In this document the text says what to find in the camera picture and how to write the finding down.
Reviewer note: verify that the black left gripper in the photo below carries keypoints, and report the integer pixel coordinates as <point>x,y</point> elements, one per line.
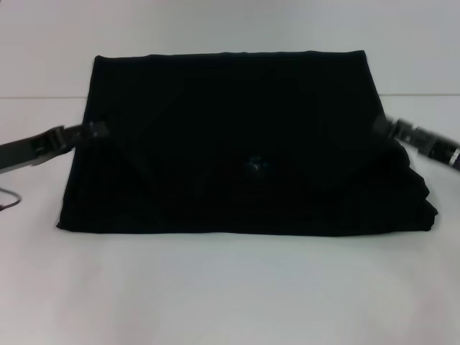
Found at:
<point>32,147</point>

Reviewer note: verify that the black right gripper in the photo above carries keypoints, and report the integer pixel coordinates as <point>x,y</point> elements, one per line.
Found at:
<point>427,142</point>

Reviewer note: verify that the black t-shirt with FREE print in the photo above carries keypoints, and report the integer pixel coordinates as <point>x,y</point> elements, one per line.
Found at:
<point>244,151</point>

